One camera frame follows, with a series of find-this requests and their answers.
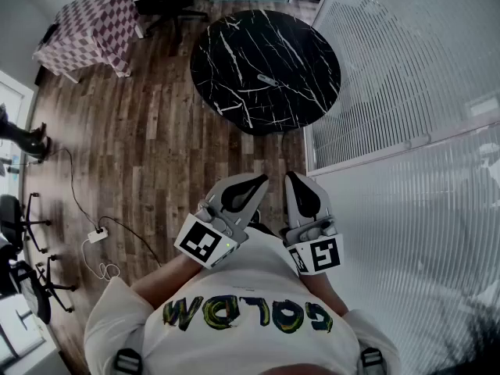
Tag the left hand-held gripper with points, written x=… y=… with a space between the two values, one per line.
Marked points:
x=203 y=240

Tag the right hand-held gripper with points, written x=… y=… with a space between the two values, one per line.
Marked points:
x=322 y=254

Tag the grey utility knife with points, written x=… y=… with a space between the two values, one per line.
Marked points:
x=267 y=80

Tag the person's right forearm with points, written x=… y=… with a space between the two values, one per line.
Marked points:
x=326 y=291

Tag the person's left forearm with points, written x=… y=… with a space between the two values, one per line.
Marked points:
x=168 y=277

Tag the round black marble table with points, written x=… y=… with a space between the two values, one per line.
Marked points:
x=250 y=45

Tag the white power strip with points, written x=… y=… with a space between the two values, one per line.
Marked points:
x=97 y=235

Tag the white printed t-shirt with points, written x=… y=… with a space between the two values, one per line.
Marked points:
x=250 y=350

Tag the checkered cloth covered table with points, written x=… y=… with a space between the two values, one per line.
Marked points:
x=93 y=29

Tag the small black device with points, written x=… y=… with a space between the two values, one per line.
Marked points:
x=49 y=33

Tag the white desk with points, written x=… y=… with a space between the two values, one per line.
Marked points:
x=23 y=350

